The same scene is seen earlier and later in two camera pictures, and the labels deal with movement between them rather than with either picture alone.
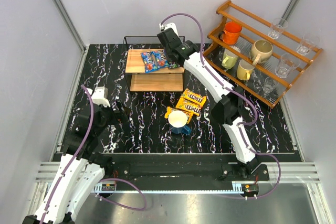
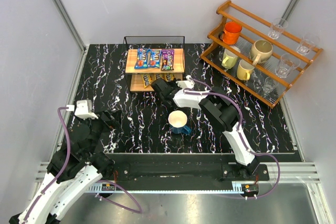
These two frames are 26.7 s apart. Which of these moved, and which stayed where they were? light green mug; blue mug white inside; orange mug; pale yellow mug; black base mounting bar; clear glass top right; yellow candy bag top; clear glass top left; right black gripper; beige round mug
Moved: right black gripper; yellow candy bag top
Stayed: orange mug; clear glass top left; blue mug white inside; light green mug; clear glass top right; black base mounting bar; beige round mug; pale yellow mug
